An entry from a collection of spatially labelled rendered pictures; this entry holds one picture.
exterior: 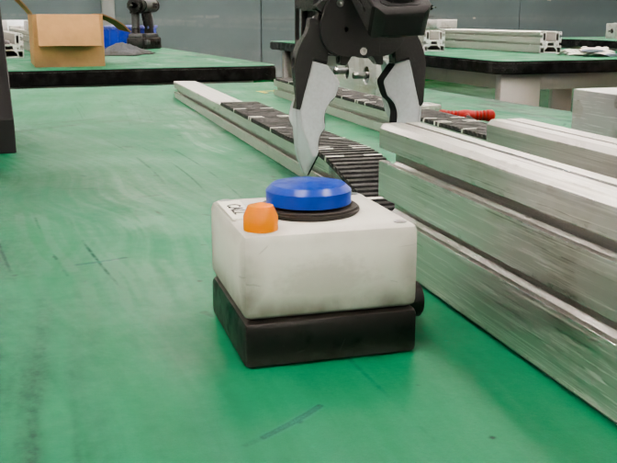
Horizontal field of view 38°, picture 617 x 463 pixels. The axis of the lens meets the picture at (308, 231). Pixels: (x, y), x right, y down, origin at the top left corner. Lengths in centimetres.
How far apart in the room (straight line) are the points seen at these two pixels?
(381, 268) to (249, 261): 6
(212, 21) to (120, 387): 1161
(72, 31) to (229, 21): 933
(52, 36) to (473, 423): 245
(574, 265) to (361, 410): 10
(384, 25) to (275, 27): 1156
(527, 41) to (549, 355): 341
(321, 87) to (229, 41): 1131
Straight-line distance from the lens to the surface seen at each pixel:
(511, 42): 389
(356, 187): 69
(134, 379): 39
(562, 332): 38
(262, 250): 38
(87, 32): 274
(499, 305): 42
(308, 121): 72
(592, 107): 70
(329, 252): 39
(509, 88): 320
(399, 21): 66
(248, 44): 1210
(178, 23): 1185
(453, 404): 36
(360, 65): 160
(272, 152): 95
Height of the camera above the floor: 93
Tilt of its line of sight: 14 degrees down
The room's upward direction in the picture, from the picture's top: straight up
